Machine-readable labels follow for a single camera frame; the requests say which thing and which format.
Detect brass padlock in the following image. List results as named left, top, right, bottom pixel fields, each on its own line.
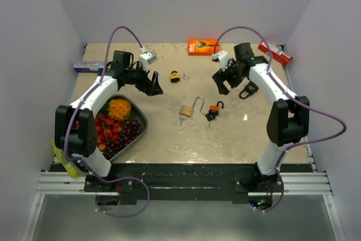
left=179, top=96, right=205, bottom=117

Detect aluminium rail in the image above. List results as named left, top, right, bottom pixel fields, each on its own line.
left=36, top=172, right=333, bottom=196

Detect black padlock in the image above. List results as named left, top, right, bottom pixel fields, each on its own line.
left=239, top=81, right=259, bottom=100

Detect yellow padlock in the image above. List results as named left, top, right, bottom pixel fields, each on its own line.
left=170, top=71, right=181, bottom=83

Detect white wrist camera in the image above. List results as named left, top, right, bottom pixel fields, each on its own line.
left=139, top=51, right=157, bottom=72
left=212, top=50, right=234, bottom=71

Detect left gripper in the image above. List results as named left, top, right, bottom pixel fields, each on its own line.
left=124, top=61, right=162, bottom=96

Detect purple white box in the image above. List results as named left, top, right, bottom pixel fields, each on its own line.
left=73, top=61, right=104, bottom=74

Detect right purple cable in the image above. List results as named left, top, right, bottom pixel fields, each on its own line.
left=214, top=25, right=347, bottom=213

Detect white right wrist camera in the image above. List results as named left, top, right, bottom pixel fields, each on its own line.
left=212, top=50, right=234, bottom=71

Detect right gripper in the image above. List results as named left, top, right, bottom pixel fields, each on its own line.
left=212, top=59, right=245, bottom=95

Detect silver keys of brass padlock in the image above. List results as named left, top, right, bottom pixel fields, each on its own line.
left=179, top=115, right=187, bottom=126

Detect orange razor box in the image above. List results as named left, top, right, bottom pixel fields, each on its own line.
left=186, top=39, right=221, bottom=56

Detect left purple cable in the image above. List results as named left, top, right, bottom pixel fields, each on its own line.
left=63, top=25, right=152, bottom=219

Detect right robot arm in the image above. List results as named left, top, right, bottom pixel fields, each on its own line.
left=212, top=43, right=310, bottom=192

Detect purple cable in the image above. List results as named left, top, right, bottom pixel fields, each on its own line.
left=214, top=25, right=347, bottom=213
left=63, top=25, right=152, bottom=219

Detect dark grape bunch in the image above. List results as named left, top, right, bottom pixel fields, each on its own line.
left=98, top=119, right=143, bottom=160

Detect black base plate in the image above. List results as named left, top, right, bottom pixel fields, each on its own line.
left=48, top=163, right=313, bottom=207

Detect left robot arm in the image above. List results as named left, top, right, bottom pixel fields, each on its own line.
left=54, top=48, right=163, bottom=191

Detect orange padlock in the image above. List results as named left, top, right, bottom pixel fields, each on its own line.
left=205, top=101, right=224, bottom=127

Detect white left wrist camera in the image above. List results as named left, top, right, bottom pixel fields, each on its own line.
left=139, top=51, right=157, bottom=72

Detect red box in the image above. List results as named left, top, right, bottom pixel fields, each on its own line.
left=258, top=41, right=293, bottom=66

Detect grey fruit tray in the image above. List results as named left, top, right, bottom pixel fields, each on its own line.
left=95, top=95, right=146, bottom=161

